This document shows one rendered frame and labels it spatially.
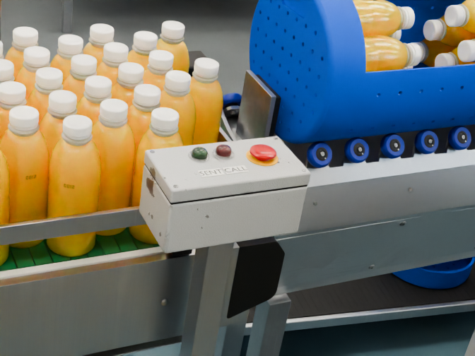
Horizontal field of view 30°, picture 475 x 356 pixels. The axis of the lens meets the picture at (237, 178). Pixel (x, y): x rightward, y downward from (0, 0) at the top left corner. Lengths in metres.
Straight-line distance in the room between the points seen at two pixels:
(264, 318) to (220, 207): 0.61
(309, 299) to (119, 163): 1.31
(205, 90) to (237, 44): 2.88
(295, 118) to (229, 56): 2.66
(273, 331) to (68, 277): 0.59
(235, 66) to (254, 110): 2.53
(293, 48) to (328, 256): 0.42
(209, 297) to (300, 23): 0.47
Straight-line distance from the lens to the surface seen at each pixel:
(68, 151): 1.21
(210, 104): 1.42
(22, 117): 1.21
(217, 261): 1.24
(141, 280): 1.32
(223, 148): 1.17
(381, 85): 1.45
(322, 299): 2.50
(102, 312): 1.34
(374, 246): 1.71
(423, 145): 1.62
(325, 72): 1.40
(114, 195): 1.30
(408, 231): 1.72
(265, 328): 1.73
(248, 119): 1.55
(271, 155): 1.18
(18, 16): 4.33
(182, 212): 1.12
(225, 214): 1.15
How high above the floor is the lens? 1.70
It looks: 32 degrees down
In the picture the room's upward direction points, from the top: 10 degrees clockwise
